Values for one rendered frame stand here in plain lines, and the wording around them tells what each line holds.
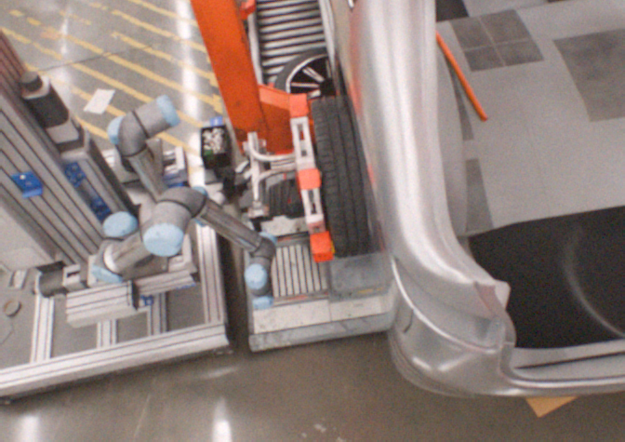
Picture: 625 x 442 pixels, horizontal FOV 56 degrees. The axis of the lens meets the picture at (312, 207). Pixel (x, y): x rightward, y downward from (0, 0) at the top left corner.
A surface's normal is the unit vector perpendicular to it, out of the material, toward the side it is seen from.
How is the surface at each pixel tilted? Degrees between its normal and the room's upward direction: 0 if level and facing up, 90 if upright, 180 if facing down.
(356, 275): 0
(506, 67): 1
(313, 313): 0
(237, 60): 90
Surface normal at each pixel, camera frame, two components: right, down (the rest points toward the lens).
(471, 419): -0.11, -0.56
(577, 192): -0.07, -0.27
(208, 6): 0.12, 0.81
